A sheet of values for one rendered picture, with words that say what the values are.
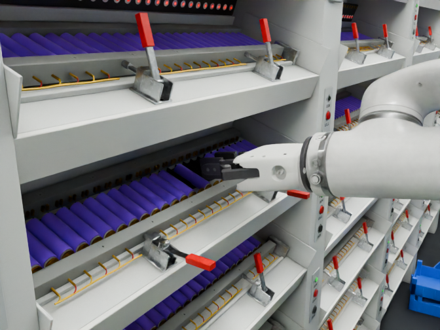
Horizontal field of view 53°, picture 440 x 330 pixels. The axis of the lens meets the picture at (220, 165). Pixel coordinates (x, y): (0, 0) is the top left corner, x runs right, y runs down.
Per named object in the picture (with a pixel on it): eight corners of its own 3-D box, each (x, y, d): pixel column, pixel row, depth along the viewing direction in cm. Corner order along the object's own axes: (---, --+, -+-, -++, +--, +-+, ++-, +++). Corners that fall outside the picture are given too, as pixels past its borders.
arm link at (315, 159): (327, 206, 54) (304, 205, 56) (350, 186, 61) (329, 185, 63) (319, 139, 53) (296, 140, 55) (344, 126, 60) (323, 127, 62)
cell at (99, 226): (79, 211, 58) (114, 238, 55) (67, 215, 56) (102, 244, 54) (81, 200, 57) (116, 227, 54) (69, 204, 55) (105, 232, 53)
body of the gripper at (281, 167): (308, 203, 55) (233, 200, 62) (337, 181, 63) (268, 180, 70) (302, 144, 54) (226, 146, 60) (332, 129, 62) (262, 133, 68)
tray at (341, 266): (379, 244, 157) (398, 213, 150) (311, 338, 108) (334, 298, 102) (329, 213, 165) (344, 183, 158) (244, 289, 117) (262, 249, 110)
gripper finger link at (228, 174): (231, 184, 57) (215, 177, 63) (283, 171, 60) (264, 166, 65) (230, 175, 57) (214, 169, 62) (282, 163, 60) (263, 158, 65)
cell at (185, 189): (163, 177, 71) (194, 199, 68) (155, 181, 69) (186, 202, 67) (165, 168, 70) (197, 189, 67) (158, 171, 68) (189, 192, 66)
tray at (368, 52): (399, 71, 139) (421, 27, 133) (329, 92, 91) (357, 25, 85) (342, 46, 147) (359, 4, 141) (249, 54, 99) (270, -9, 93)
